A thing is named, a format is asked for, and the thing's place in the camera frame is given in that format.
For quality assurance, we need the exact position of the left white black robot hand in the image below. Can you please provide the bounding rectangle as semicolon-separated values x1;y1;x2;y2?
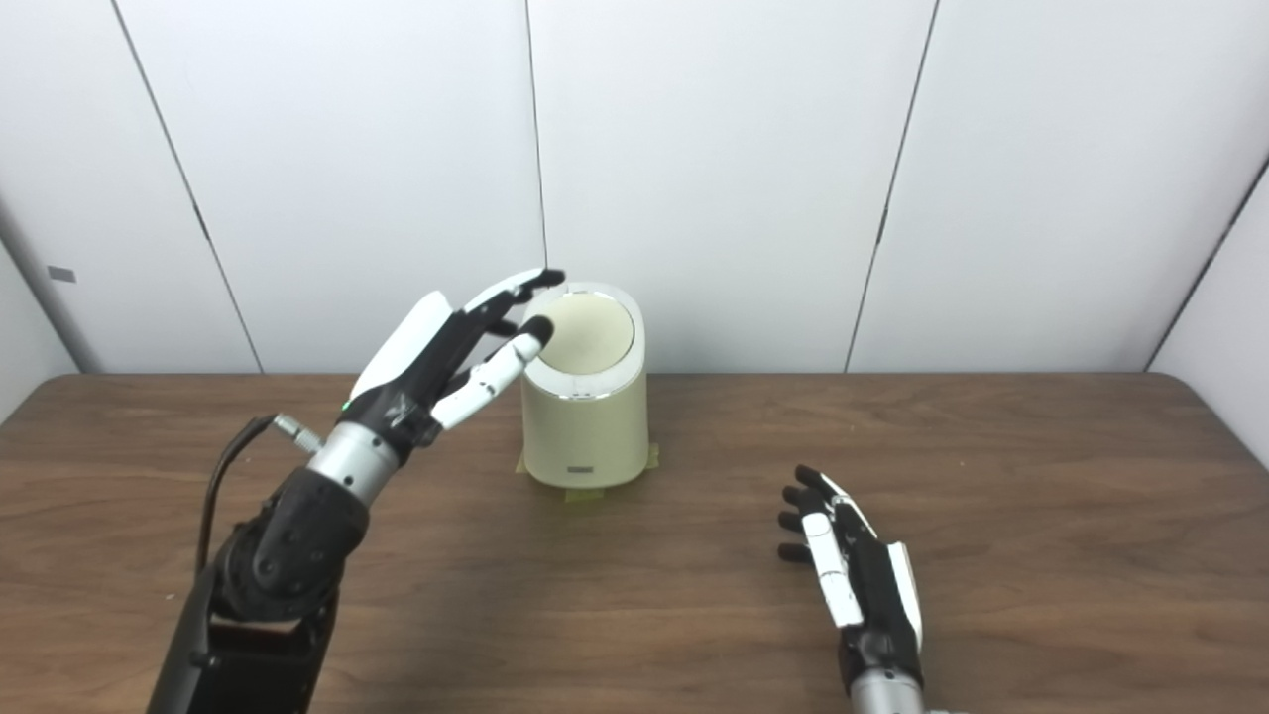
342;268;566;462

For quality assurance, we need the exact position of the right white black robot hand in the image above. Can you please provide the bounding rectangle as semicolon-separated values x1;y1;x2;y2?
776;464;925;690

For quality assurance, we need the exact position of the cream-colored lidded bin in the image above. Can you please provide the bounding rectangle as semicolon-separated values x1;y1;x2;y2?
519;282;650;491

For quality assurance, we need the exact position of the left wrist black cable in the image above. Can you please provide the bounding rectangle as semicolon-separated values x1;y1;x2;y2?
195;415;323;576

